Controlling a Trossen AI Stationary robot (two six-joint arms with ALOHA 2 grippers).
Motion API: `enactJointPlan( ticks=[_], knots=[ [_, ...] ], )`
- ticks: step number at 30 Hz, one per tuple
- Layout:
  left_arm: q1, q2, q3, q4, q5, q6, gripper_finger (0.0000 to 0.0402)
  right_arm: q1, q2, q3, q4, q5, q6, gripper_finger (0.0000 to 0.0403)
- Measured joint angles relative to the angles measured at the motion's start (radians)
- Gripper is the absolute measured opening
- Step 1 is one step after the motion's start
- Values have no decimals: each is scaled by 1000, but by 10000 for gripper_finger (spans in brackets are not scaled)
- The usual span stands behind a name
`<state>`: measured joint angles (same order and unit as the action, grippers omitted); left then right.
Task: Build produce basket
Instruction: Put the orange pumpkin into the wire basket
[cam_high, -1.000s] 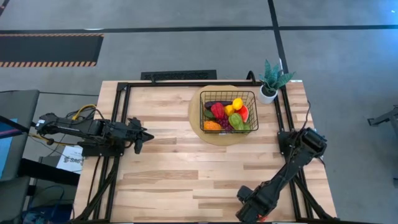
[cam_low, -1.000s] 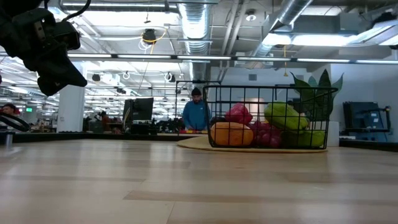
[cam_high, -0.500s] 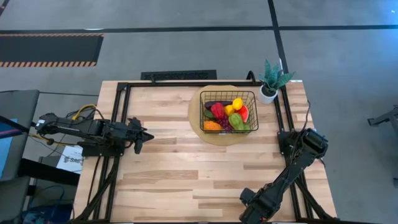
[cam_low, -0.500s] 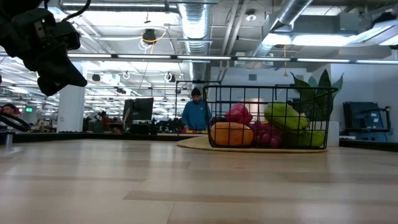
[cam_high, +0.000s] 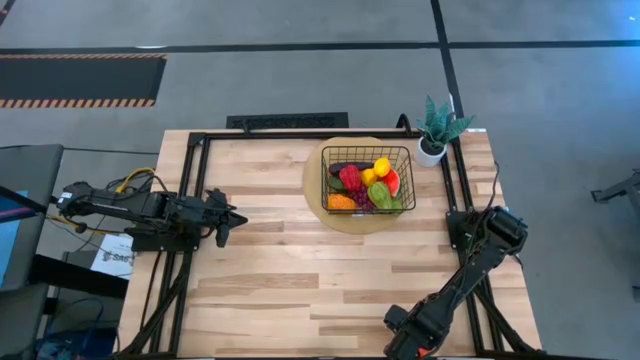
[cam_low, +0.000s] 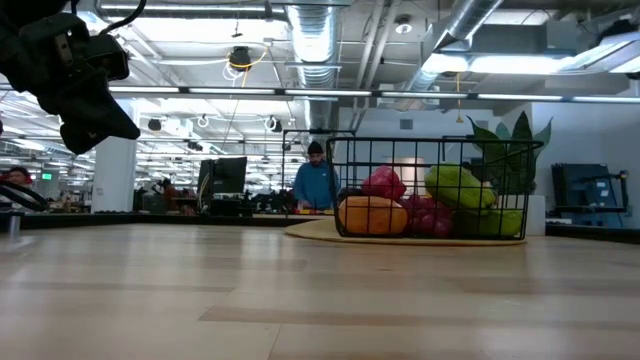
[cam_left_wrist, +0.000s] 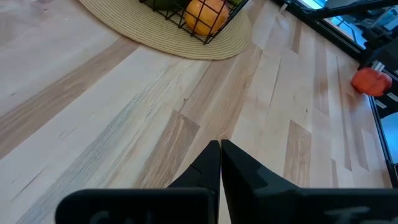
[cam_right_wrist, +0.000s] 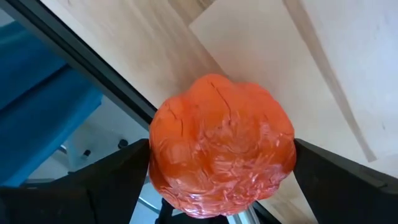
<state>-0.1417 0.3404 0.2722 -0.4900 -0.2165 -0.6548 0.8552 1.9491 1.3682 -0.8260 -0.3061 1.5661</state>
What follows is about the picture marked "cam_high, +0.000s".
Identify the white printed paper sheet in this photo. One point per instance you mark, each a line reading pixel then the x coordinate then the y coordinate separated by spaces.
pixel 115 257

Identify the potted plant in white pot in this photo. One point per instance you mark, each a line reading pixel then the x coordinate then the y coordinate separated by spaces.
pixel 435 135

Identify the round woven table mat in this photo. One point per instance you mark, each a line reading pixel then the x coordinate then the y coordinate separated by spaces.
pixel 312 200

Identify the light green cucumber toy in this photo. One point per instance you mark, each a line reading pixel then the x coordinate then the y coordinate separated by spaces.
pixel 396 204

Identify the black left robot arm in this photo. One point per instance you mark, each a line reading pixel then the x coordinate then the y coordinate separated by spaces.
pixel 130 207

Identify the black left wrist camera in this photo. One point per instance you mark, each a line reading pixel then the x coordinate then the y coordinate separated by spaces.
pixel 216 195

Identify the yellow lemon toy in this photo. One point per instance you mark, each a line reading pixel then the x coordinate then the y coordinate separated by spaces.
pixel 382 166

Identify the red watermelon slice toy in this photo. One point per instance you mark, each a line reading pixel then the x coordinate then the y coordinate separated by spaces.
pixel 394 184

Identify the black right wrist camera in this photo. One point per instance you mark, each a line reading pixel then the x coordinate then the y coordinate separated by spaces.
pixel 394 316

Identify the black floor stand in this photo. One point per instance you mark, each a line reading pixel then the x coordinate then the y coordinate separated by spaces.
pixel 620 190

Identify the black hazard-striped floor mat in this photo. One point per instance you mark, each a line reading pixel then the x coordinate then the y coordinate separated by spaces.
pixel 75 80

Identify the dark green leafy vegetable toy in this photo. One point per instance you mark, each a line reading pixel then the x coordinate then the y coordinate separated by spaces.
pixel 335 184

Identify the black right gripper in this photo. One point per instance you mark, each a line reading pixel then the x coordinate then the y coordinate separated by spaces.
pixel 410 342

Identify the black floor vent grille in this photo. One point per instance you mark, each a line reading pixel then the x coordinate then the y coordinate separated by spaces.
pixel 287 121

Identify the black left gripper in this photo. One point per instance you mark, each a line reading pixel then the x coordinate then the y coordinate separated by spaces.
pixel 202 212

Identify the red bell pepper toy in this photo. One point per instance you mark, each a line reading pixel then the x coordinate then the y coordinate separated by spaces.
pixel 350 176

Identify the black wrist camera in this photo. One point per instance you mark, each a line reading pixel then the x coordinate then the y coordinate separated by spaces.
pixel 216 195
pixel 394 316

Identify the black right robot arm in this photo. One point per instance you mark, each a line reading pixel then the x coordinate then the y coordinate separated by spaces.
pixel 475 270

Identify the purple grapes toy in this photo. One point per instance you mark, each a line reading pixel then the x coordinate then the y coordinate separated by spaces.
pixel 360 196

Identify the purple eggplant toy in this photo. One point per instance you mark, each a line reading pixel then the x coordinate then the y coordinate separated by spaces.
pixel 340 167

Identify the black aluminium table frame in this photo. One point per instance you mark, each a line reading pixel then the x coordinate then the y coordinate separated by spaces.
pixel 275 135

